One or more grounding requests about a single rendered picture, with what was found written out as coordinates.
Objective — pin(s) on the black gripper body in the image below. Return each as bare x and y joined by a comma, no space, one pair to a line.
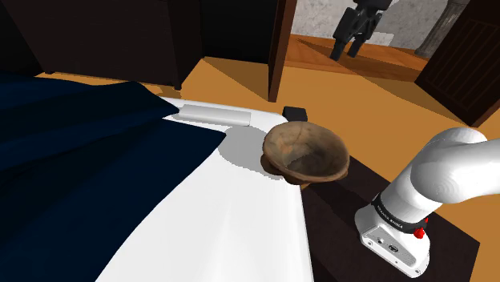
361,21

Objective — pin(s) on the small black block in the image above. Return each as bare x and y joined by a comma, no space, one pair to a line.
295,113

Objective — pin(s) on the dark wooden wardrobe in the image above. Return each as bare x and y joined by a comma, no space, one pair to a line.
117,35

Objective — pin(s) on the brown door frame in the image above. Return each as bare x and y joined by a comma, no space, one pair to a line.
278,50

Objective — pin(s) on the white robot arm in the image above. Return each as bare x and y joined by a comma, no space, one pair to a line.
425,175

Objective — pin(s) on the white bed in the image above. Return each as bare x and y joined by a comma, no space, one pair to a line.
218,222

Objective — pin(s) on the brown wooden bowl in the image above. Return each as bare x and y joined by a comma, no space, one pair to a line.
308,154

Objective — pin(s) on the dark panelled door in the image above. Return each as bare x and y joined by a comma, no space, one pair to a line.
465,66

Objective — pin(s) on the grey stone column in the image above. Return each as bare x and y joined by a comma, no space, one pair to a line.
439,33

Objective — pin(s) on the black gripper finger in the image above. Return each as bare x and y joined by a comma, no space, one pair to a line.
338,50
357,46

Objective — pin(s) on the dark blue blanket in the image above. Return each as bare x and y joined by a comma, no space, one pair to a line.
78,156

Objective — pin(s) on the dark robot stand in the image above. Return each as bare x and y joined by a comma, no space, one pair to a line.
340,234

